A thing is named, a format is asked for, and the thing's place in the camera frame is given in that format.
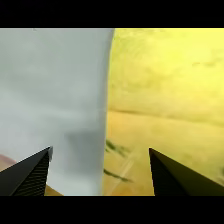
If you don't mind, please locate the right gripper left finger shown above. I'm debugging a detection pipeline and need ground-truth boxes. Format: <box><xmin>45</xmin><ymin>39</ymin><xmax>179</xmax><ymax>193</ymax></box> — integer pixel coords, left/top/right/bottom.
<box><xmin>0</xmin><ymin>145</ymin><xmax>54</xmax><ymax>197</ymax></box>

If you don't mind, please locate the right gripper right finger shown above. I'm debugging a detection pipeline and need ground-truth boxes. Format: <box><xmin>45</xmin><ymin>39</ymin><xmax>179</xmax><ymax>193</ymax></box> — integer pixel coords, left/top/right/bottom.
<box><xmin>148</xmin><ymin>147</ymin><xmax>224</xmax><ymax>197</ymax></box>

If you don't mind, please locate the white T-shirt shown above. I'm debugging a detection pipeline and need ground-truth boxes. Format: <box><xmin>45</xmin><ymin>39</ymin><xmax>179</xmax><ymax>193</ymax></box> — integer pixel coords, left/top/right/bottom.
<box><xmin>0</xmin><ymin>28</ymin><xmax>116</xmax><ymax>197</ymax></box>

